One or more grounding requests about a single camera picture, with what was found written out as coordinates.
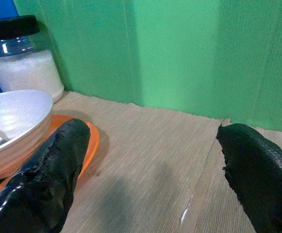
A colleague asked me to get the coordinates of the white ceramic bowl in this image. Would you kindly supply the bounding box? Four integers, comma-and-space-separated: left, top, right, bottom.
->
0, 89, 54, 182

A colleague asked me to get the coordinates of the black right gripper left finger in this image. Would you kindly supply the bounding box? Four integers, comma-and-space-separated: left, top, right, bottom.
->
0, 118, 91, 233

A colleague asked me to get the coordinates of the clear jar with black lid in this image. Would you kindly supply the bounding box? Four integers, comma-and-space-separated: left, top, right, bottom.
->
0, 15, 65, 104

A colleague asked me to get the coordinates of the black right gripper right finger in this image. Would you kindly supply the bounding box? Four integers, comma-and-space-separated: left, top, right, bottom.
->
216, 123, 282, 233

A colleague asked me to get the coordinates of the green backdrop panel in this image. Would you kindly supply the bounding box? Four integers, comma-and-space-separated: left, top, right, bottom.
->
13, 0, 282, 135

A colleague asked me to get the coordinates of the orange plate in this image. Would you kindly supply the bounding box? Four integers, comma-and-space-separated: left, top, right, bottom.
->
0, 114, 100, 205

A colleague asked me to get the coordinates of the beige woven placemat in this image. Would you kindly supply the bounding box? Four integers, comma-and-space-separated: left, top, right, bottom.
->
48, 91, 282, 233

